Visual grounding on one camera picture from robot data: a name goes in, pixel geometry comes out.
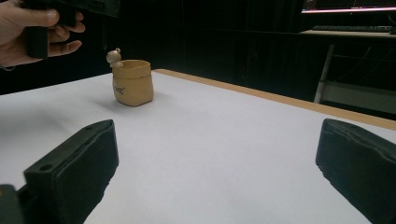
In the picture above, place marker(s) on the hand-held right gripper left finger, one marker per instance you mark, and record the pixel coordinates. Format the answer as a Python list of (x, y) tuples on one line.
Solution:
[(77, 174)]

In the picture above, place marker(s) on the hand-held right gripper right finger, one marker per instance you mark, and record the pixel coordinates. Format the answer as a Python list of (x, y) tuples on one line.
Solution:
[(364, 165)]

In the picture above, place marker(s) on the tan cup with bear figure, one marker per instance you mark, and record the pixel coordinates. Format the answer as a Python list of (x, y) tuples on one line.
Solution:
[(134, 87)]

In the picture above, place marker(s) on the wooden table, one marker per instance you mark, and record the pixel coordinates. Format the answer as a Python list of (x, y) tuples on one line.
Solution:
[(280, 99)]

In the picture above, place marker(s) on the white table cover sheet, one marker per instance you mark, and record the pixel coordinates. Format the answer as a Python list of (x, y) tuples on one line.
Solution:
[(202, 155)]

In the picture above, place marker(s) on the black keyboard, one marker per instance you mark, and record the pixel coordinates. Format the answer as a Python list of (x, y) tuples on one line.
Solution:
[(351, 28)]

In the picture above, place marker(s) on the white metal frame desk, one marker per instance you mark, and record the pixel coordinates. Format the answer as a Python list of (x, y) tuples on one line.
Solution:
[(358, 93)]

